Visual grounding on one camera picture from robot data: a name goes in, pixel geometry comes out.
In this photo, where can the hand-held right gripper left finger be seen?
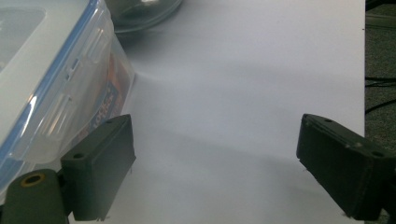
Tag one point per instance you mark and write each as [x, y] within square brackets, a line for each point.
[99, 161]

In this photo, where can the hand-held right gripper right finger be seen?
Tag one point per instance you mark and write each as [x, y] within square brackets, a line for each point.
[342, 168]

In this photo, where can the clear plastic food container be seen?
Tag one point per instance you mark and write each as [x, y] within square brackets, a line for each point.
[46, 81]

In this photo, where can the dark teal round lid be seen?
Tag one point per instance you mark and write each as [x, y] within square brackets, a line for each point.
[140, 15]

